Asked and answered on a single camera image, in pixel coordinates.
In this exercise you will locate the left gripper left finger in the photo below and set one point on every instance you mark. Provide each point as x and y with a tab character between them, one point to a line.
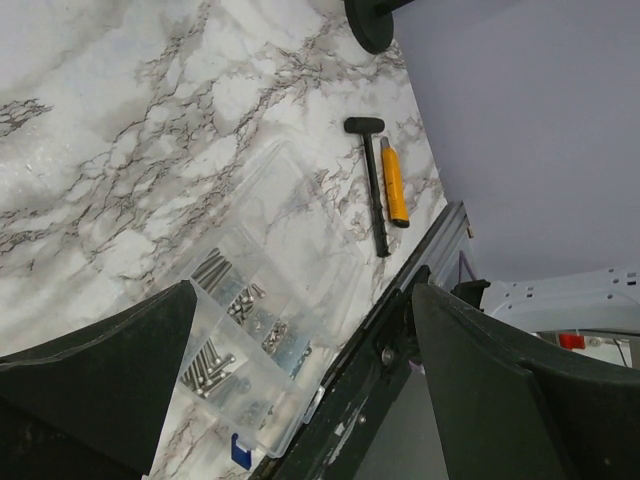
92	404

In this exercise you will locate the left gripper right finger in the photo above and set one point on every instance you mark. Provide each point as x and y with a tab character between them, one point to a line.
509	405

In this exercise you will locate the black clip round stand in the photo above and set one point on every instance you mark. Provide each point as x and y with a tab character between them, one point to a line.
372	22

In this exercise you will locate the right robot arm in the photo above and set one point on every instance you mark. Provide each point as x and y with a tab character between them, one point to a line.
602	300

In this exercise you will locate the clear plastic screw box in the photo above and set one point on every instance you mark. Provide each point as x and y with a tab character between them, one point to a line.
274	282

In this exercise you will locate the small orange object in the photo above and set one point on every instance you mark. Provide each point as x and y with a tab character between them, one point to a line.
398	212

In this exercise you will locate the black T-shaped tool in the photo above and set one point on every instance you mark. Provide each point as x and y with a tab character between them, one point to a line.
366	128

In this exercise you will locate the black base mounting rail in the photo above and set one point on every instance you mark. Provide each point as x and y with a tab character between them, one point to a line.
361	387

